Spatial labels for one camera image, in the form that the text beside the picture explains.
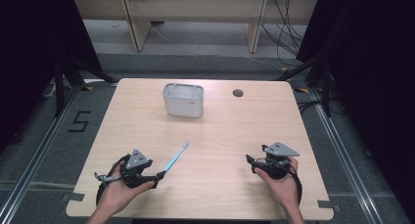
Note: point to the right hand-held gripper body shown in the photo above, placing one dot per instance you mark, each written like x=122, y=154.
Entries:
x=277, y=162

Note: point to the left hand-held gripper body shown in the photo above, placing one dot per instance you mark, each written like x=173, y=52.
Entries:
x=134, y=165

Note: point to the blue toothbrush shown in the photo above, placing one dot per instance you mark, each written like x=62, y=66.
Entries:
x=176, y=158

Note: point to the person's right hand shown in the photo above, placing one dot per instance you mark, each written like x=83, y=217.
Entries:
x=283, y=188

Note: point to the person's left hand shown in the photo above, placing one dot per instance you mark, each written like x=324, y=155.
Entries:
x=118, y=193

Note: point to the dark round table grommet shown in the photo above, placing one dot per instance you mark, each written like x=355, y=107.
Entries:
x=238, y=93

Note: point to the white plastic container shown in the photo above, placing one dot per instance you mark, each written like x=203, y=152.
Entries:
x=183, y=101

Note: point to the black metal stand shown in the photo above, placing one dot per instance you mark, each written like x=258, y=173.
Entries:
x=323, y=83
x=60, y=87

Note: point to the black curtain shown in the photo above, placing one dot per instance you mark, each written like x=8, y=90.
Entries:
x=36, y=48
x=375, y=70

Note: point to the light wooden shelf unit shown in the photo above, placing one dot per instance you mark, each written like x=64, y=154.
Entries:
x=195, y=8

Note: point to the metal floor rail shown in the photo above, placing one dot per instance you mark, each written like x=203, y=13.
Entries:
x=345, y=158
x=36, y=152

